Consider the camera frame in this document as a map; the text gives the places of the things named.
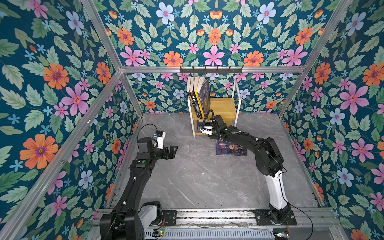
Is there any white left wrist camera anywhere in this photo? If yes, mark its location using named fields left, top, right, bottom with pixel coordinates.
left=154, top=130, right=166, bottom=150

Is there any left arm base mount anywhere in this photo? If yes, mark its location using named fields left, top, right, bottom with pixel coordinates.
left=144, top=210, right=178, bottom=228

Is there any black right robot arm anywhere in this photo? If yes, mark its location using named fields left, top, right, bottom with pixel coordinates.
left=207, top=115, right=291, bottom=225

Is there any yellow cartoon book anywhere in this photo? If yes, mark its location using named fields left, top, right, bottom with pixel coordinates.
left=194, top=77, right=205, bottom=119

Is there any navy book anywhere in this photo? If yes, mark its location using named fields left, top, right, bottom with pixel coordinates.
left=196, top=120, right=204, bottom=135

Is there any black wall hook rail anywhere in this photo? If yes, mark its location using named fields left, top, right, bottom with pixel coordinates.
left=179, top=66, right=243, bottom=75

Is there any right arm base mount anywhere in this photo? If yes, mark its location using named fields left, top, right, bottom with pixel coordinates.
left=252, top=210, right=298, bottom=226

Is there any purple portrait book top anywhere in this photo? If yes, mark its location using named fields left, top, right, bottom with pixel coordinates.
left=198, top=77, right=211, bottom=119

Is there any black book standing on shelf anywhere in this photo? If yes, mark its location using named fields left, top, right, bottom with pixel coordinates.
left=187, top=76, right=193, bottom=112

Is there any purple book underneath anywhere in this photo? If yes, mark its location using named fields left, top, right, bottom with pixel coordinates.
left=216, top=140, right=248, bottom=156

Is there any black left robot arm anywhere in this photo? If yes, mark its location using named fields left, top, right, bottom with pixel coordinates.
left=99, top=136, right=178, bottom=240

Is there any aluminium front rail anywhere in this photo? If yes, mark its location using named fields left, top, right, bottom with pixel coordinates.
left=92, top=208, right=343, bottom=229

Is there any black wolf cover book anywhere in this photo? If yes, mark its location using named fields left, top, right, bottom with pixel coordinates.
left=191, top=77, right=202, bottom=119

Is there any wooden white frame shelf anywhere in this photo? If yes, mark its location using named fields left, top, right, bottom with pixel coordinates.
left=188, top=80, right=242, bottom=137

